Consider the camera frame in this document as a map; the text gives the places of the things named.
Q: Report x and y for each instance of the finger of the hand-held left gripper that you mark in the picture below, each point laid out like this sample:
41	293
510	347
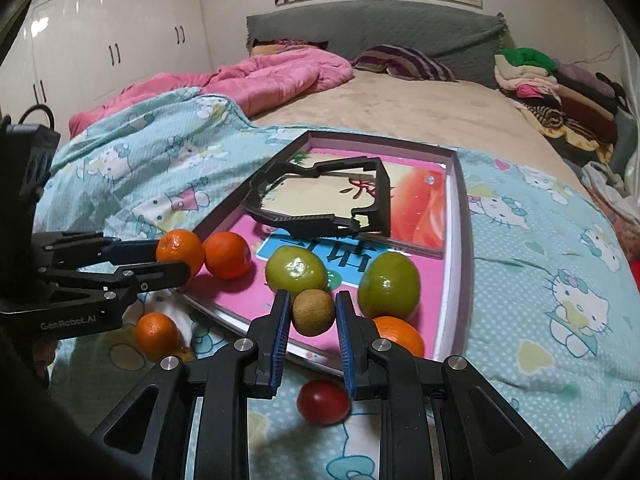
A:
130	251
165	274

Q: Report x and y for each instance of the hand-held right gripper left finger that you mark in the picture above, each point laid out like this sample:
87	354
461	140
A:
281	340

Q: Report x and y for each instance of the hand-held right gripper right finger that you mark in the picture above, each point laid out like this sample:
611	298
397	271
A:
345	340

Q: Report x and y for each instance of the orange tangerine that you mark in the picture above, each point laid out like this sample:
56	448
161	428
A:
400	337
181	250
157	336
227	255

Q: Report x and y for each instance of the brown kiwi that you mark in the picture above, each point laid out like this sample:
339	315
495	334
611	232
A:
313	312

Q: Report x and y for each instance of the red tomato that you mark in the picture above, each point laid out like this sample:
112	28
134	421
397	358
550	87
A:
323	401

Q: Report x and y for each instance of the small green mango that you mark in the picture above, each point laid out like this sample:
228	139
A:
296	272

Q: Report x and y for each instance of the large green mango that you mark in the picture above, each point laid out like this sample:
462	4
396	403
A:
389	285

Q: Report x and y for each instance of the grey cardboard box tray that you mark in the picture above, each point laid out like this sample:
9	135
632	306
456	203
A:
460	240

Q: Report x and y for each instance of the pink workbook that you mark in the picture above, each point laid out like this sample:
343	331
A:
235	300

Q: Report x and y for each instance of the picture cover book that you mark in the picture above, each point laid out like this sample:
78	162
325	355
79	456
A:
420	210

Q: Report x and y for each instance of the cartoon print blue blanket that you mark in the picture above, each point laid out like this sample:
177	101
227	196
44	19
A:
525	285

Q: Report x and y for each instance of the pink quilt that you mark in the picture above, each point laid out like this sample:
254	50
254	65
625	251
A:
260	85

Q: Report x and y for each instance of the white glossy wardrobe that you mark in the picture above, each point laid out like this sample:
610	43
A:
100	35

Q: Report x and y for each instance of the beige bed sheet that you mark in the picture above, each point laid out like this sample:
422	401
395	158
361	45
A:
425	110

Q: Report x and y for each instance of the purple striped pillow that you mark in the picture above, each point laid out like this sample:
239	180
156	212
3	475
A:
400	62

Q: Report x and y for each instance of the white crumpled cloth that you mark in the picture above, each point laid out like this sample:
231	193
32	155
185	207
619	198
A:
600	175

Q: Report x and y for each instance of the stack of folded clothes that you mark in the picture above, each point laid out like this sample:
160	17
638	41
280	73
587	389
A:
550	105

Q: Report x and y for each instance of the grey padded headboard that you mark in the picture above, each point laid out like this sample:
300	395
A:
400	25

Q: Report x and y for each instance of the grey blue cushion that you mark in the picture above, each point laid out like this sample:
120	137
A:
625	135

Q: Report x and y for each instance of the black plastic frame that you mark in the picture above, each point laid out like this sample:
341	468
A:
381	195

